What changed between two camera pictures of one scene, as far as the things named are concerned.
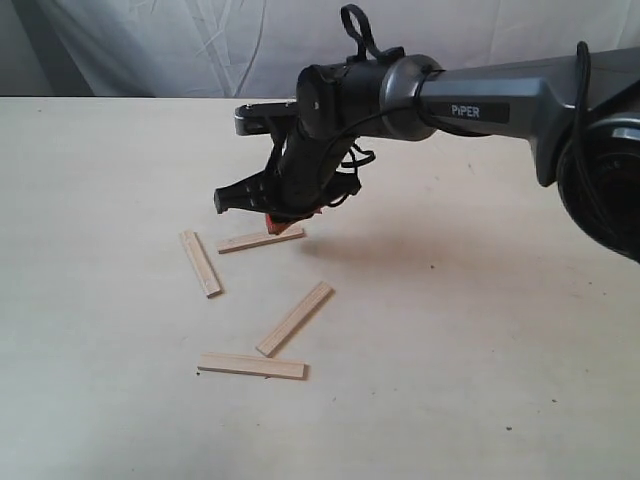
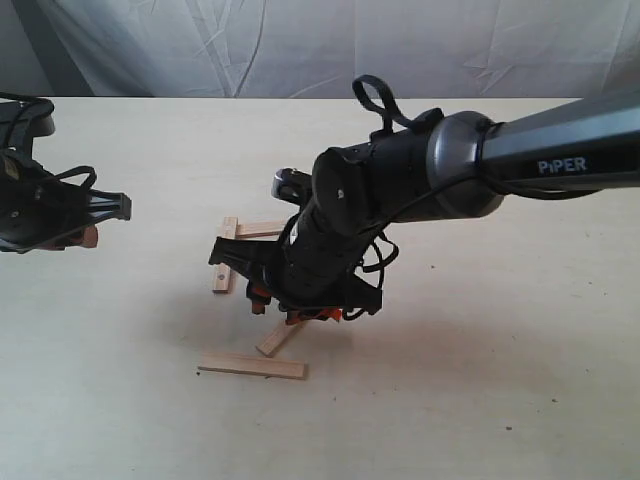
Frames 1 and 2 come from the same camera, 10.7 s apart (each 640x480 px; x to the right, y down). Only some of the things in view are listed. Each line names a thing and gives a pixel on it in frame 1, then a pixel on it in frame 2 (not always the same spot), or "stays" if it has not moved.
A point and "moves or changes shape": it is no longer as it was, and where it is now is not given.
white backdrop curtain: (259, 48) stays
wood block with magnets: (268, 239) moves or changes shape
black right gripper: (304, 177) to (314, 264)
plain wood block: (253, 366) stays
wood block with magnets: (201, 263) to (222, 272)
